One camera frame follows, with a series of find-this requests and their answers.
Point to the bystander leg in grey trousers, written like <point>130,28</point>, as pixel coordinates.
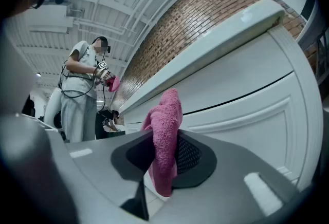
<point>77,84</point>

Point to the pink cloth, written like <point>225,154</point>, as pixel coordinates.
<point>165,125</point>
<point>114,84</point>

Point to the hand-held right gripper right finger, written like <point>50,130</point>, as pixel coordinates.
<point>231,192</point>

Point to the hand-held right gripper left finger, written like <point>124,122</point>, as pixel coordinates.
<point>102,156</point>

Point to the large white drawer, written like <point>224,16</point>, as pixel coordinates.
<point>244,120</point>

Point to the white vanity cabinet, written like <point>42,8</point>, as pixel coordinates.
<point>257,63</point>

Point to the white ceiling pipes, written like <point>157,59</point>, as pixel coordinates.
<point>144,4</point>

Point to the white vanity countertop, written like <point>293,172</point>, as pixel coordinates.
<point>205,51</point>

